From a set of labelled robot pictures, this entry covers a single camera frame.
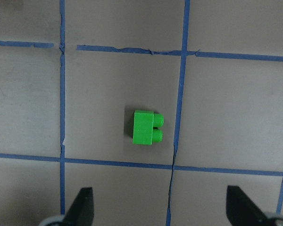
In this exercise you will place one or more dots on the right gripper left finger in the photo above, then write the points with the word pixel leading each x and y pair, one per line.
pixel 81 212

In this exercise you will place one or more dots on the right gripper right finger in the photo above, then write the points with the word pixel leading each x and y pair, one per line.
pixel 242 211

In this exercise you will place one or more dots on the green toy block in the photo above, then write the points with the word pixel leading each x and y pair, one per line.
pixel 146 126

